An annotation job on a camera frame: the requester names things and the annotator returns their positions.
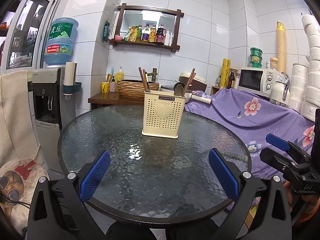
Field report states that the purple floral cloth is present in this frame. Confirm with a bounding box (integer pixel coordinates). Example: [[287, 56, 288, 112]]
[[184, 88, 316, 180]]

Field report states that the cream plastic utensil holder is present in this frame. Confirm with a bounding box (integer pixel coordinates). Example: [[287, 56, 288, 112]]
[[141, 91, 187, 139]]

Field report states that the dark soy sauce bottle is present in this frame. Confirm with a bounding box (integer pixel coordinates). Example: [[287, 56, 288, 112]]
[[155, 24, 166, 45]]

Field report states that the printed dog cushion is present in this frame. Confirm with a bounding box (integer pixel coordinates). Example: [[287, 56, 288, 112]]
[[0, 159, 52, 230]]

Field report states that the yellow green seasoning packet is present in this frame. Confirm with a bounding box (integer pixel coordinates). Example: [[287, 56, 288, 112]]
[[124, 26, 138, 42]]

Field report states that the tall stack of paper cups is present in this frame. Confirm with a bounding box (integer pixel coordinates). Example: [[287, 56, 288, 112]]
[[276, 21, 287, 73]]

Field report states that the stack of toilet paper rolls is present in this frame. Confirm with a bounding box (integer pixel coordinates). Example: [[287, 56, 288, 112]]
[[287, 14, 320, 123]]

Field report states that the person's right hand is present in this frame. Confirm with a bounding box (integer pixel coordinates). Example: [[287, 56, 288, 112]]
[[284, 182, 320, 218]]

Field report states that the bronze faucet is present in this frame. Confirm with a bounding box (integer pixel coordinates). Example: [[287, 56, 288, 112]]
[[147, 67, 158, 82]]

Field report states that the green hanging packet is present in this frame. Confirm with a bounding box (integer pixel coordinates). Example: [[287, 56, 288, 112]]
[[102, 20, 111, 42]]

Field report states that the wooden counter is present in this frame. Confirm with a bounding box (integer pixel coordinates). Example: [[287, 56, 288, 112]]
[[88, 92, 145, 110]]

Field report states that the white lint roller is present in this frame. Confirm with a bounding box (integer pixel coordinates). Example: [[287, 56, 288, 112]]
[[189, 93, 213, 105]]

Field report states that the white microwave oven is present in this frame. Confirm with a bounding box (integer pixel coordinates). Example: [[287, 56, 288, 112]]
[[237, 67, 284, 98]]

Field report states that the yellow pump soap bottle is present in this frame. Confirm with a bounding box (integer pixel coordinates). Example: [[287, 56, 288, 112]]
[[114, 66, 125, 85]]

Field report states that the white kettle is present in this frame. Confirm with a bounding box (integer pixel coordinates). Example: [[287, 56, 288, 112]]
[[269, 71, 292, 107]]

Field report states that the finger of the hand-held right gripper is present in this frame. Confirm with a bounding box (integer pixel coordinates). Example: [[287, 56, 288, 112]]
[[265, 133, 311, 159], [259, 148, 311, 180]]

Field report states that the beige cloth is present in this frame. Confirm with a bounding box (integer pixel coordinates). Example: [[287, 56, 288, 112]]
[[0, 70, 44, 165]]

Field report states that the yellow wrap roll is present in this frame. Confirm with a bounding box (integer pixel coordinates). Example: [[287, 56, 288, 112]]
[[221, 58, 231, 88]]

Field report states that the black cable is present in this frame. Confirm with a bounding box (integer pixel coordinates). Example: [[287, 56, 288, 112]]
[[0, 195, 33, 208]]

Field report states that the teal plastic tray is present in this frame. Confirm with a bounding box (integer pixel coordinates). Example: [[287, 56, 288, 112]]
[[63, 82, 82, 94]]

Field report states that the blue water jug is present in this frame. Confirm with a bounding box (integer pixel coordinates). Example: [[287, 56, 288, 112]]
[[43, 17, 79, 67]]

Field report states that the woven pattern basin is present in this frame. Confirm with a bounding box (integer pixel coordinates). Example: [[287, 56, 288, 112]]
[[117, 79, 160, 99]]

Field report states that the white brown rice cooker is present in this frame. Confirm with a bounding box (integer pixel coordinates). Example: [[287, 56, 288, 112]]
[[179, 72, 207, 93]]

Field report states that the wooden framed mirror shelf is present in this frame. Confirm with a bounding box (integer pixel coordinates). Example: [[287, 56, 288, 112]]
[[109, 4, 185, 53]]

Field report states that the purple label sauce bottle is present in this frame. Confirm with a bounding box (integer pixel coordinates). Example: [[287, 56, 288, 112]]
[[142, 23, 150, 43]]

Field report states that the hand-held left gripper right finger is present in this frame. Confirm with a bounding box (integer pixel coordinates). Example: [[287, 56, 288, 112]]
[[208, 148, 292, 240]]

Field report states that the sliding glass window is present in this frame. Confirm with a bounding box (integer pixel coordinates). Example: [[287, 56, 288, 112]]
[[0, 0, 62, 70]]

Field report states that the grey water dispenser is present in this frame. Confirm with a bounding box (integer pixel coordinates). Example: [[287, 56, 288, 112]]
[[27, 67, 77, 173]]

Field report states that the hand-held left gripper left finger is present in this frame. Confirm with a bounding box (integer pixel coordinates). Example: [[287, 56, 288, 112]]
[[27, 151, 111, 240]]

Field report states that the white cup tube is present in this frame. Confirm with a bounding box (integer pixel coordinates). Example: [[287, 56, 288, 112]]
[[64, 62, 77, 95]]

